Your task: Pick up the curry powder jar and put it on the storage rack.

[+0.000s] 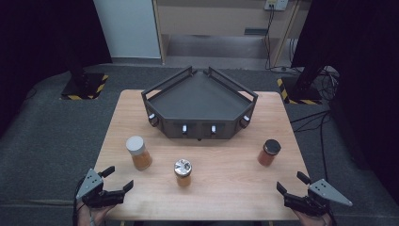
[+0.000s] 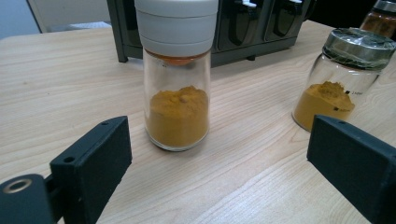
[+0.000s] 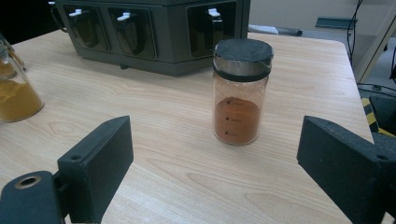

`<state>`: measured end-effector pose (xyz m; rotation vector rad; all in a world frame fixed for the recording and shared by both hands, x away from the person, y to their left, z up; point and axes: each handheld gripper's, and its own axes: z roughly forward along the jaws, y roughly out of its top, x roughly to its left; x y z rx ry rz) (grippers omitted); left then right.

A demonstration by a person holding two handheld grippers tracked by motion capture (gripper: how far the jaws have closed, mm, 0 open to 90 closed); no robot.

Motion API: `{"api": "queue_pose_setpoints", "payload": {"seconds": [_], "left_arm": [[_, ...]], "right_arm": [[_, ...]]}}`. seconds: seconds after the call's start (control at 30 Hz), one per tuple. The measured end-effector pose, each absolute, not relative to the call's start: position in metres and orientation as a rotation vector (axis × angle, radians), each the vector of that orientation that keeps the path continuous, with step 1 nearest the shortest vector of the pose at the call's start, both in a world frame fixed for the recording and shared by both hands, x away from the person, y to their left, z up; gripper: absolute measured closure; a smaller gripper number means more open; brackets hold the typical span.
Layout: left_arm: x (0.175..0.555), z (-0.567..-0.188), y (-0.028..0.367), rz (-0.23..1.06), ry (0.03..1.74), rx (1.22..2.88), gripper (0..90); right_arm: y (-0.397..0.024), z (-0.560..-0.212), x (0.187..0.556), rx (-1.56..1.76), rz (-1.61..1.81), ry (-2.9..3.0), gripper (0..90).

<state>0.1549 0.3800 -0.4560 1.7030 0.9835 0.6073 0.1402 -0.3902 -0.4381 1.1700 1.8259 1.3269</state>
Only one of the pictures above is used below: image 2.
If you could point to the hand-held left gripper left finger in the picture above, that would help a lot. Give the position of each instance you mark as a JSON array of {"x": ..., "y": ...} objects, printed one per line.
[{"x": 93, "y": 161}]

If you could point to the metal-lidded jar of brown powder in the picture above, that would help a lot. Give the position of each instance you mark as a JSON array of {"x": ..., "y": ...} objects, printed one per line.
[{"x": 381, "y": 21}]

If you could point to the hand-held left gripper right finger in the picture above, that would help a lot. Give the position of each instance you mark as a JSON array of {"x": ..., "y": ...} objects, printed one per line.
[{"x": 355, "y": 165}]

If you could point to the metal-lidded jar of yellow powder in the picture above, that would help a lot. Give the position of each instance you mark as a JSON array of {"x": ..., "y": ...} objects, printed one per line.
[{"x": 325, "y": 101}]

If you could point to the pale panel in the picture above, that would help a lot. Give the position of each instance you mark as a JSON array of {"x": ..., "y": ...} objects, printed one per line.
[{"x": 68, "y": 12}]

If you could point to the white-lidded glass spice jar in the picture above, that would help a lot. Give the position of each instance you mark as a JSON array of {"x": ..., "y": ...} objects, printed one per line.
[{"x": 177, "y": 121}]

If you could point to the dark metal spice rack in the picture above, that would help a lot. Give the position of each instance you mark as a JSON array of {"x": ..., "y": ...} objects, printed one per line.
[{"x": 249, "y": 49}]

